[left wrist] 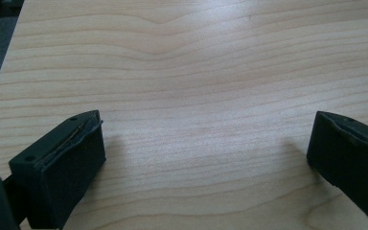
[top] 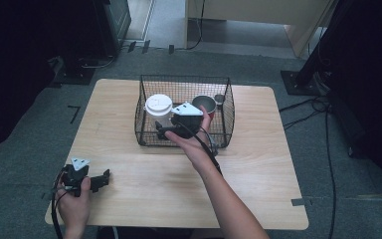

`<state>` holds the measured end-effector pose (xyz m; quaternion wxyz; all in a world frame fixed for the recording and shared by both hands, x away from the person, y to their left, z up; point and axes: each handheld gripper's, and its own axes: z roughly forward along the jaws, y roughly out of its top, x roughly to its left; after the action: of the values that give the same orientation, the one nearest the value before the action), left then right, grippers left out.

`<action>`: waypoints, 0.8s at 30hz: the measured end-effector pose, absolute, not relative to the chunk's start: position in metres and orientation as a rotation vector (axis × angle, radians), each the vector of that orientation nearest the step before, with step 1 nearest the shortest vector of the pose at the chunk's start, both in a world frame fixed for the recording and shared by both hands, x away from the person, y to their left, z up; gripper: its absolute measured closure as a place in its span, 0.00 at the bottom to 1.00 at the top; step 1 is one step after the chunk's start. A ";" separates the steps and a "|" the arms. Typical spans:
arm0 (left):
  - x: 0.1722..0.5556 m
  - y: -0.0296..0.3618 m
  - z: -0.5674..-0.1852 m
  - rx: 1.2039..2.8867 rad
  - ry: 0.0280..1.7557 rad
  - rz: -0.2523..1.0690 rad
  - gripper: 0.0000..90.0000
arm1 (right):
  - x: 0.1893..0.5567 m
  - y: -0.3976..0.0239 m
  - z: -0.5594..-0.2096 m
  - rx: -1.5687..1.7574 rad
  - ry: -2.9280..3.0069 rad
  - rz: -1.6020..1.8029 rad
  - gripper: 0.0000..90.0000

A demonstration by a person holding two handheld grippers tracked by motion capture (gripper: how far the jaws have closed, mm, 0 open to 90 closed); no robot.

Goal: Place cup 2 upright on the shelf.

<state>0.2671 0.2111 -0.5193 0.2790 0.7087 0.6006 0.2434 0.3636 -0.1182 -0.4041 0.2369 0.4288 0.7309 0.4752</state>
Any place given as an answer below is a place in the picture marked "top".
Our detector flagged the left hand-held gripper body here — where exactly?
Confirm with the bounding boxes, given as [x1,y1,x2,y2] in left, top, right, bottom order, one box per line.
[61,157,91,197]

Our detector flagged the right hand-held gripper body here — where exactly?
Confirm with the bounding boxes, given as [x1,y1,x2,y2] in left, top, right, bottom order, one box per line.
[170,102,204,140]

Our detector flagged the black wire mesh basket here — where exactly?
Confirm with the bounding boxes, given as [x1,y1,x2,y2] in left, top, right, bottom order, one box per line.
[133,74,237,149]

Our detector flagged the white cup with lid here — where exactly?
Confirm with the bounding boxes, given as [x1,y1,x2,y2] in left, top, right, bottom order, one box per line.
[144,93,175,129]

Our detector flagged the red cup with metal inside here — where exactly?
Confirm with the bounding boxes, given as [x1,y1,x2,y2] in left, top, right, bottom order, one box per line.
[191,95,218,121]

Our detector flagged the person's right hand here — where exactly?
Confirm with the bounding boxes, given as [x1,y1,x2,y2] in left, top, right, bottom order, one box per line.
[163,105,219,170]

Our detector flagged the person's left hand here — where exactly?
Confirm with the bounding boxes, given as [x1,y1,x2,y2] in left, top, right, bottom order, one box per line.
[55,176,92,231]

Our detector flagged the black tape corner mark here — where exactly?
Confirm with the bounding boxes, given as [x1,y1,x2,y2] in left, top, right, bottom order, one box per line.
[67,105,82,125]

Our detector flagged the dark cabinet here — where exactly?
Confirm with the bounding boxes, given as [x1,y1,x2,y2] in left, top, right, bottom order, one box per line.
[92,0,132,58]

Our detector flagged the black stand with base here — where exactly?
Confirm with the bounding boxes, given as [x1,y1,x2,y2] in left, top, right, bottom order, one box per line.
[280,0,349,98]

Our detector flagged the light wooden furniture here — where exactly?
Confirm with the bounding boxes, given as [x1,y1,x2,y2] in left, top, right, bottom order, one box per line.
[183,0,340,58]

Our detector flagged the right hand-held gripper black cable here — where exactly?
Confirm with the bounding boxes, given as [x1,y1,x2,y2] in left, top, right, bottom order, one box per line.
[177,121,224,177]

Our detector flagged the hand-held gripper black cable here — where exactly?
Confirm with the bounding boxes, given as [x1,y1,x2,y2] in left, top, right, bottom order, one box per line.
[177,121,224,177]
[49,166,68,239]

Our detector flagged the left hand-held gripper black cable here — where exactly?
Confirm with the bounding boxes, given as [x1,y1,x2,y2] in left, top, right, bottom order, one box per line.
[49,166,68,239]

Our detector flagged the pale floor cable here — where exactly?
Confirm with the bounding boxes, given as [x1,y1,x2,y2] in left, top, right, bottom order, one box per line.
[79,53,117,70]

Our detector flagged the black hanging cable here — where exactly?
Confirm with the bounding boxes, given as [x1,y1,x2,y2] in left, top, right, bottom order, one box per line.
[186,0,207,52]

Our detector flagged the black stand base plate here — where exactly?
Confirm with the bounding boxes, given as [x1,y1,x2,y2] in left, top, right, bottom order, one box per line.
[48,55,96,89]

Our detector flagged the black floor cables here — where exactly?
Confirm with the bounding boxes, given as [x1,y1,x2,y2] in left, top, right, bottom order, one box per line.
[278,95,338,239]

